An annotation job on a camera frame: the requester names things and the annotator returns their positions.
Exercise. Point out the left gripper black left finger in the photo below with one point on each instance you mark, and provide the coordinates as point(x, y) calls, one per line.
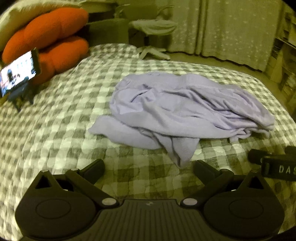
point(84, 180)

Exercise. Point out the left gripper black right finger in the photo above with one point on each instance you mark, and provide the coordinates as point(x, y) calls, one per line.
point(213, 180)

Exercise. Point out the lavender garment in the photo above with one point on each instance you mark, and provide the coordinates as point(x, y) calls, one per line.
point(162, 110)

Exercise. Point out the grey white checkered bedspread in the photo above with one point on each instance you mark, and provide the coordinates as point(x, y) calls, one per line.
point(53, 133)

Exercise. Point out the shelf at right edge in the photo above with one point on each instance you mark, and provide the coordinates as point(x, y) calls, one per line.
point(281, 64)

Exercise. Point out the dark blue phone tripod stand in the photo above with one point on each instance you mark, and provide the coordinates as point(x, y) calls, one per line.
point(22, 91)

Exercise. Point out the smartphone showing video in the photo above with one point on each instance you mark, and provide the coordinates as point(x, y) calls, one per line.
point(20, 71)

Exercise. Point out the pale patterned curtain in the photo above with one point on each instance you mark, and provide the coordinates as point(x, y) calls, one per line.
point(239, 31)

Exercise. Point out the orange plush cushion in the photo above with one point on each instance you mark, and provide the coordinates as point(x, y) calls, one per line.
point(53, 35)

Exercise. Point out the white swivel office chair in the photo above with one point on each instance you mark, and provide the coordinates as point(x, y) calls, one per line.
point(146, 18)

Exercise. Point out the cream throw pillow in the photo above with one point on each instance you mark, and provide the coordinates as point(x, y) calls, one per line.
point(22, 12)

